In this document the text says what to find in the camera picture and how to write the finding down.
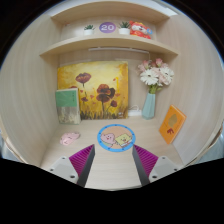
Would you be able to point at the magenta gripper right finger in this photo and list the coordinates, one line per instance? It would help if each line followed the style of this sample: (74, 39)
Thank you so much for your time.
(150, 167)

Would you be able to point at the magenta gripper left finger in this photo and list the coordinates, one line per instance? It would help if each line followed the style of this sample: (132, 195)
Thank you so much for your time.
(75, 168)

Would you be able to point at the pink computer mouse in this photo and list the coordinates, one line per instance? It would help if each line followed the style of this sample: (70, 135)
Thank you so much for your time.
(68, 138)

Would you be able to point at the round cartoon mouse pad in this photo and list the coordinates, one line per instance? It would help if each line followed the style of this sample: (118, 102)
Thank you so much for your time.
(116, 138)

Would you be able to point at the orange book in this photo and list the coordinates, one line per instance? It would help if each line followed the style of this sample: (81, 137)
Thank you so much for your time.
(172, 124)

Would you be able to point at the light blue vase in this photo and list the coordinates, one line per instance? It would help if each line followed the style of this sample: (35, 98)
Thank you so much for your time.
(148, 110)

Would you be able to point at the green book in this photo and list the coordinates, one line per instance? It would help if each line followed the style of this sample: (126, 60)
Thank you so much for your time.
(67, 103)

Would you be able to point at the yellow poppy painting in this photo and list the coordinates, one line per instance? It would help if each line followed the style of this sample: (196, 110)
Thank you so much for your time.
(102, 86)

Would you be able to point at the pink white flower bouquet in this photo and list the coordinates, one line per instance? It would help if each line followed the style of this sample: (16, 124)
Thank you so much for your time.
(155, 74)

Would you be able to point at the white light bar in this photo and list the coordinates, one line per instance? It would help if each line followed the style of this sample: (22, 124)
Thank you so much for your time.
(118, 49)

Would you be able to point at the wooden lower shelf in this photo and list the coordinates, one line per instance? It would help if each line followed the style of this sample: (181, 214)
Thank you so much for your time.
(104, 41)

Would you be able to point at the wooden shelf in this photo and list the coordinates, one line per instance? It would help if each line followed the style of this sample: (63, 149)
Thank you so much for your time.
(110, 8)
(104, 41)

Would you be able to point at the red lucky cat toy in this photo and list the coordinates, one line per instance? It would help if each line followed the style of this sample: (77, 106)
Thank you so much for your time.
(140, 30)

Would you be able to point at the left small potted plant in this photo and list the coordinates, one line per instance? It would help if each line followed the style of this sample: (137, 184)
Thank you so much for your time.
(89, 30)

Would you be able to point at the small potted plant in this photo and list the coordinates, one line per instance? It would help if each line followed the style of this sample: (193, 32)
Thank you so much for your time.
(89, 30)
(124, 28)

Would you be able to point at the right small potted plant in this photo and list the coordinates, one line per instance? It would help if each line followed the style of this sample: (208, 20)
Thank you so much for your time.
(124, 28)

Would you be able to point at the purple number 20 disc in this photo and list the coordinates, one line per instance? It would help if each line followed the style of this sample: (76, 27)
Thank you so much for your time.
(107, 27)

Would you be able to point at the wooden upper shelf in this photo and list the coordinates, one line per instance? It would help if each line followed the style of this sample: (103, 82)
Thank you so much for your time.
(110, 8)

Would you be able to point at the white cable box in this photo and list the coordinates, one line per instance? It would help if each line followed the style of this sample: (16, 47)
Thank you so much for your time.
(134, 111)

